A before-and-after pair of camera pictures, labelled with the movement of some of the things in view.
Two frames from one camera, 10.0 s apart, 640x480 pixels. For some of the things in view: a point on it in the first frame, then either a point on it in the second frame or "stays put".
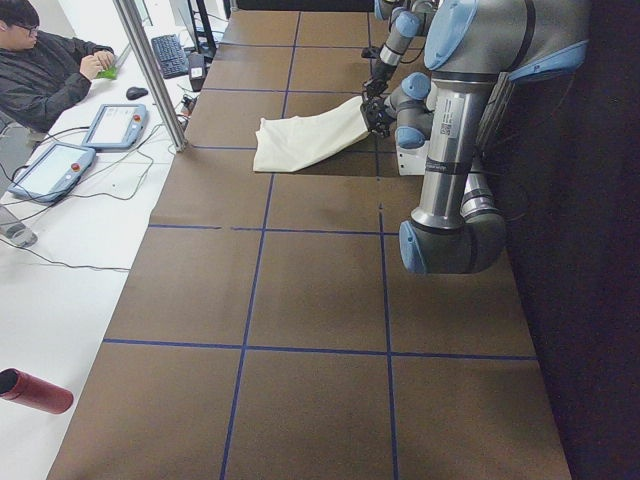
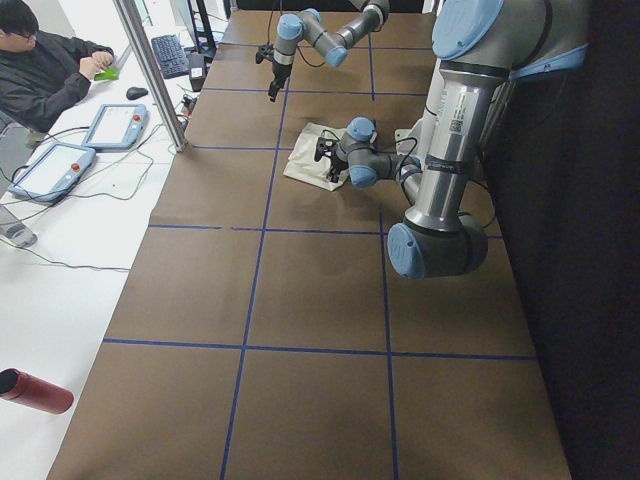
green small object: (110, 73) stays put
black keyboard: (170, 56) stays put
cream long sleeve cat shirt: (288, 144) -> (301, 164)
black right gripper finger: (373, 89) -> (275, 86)
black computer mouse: (135, 92) stays put
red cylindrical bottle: (21, 387) stays put
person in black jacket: (42, 74) stays put
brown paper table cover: (269, 331) stays put
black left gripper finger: (381, 128) -> (335, 169)
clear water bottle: (19, 234) stays put
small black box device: (196, 63) stays put
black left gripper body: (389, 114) -> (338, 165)
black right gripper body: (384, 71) -> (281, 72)
